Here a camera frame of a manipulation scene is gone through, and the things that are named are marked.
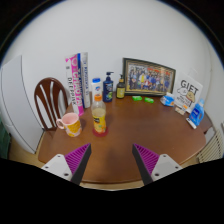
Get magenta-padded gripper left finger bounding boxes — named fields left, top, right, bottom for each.
left=40, top=143, right=92, bottom=185

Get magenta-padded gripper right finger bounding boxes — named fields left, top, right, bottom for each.
left=132, top=143, right=184, bottom=186

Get orange juice bottle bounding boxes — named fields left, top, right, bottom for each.
left=90, top=93, right=108, bottom=135

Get pink and yellow mug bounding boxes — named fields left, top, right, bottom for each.
left=55, top=112, right=83, bottom=138

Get white remote control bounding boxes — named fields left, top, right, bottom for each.
left=185, top=117, right=198, bottom=130

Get small beige snack packet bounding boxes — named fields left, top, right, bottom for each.
left=173, top=105, right=186, bottom=116

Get blue tissue pack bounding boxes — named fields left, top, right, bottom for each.
left=159, top=92, right=176, bottom=108

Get white radiator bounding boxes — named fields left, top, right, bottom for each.
left=196, top=129, right=224, bottom=164

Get blue detergent bottle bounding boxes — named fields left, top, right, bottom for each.
left=189, top=98, right=206, bottom=127

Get tall pink and white box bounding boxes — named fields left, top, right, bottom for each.
left=64, top=53, right=85, bottom=117

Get dark yellow-labelled pump bottle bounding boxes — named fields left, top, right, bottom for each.
left=115, top=73, right=127, bottom=100

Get white body wash bottle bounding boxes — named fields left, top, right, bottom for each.
left=90, top=77, right=103, bottom=101

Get dark blue pump bottle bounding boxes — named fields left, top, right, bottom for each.
left=102, top=71, right=115, bottom=104

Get green crate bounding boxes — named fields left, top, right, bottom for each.
left=0, top=121, right=12, bottom=160

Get tall white and blue box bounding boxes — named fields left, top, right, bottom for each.
left=79, top=51, right=93, bottom=109

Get white paper gift bag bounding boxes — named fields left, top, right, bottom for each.
left=173, top=68, right=204, bottom=114

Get framed group photo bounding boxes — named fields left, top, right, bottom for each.
left=121, top=57, right=177, bottom=97

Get dark wooden chair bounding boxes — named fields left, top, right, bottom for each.
left=33, top=77, right=70, bottom=132

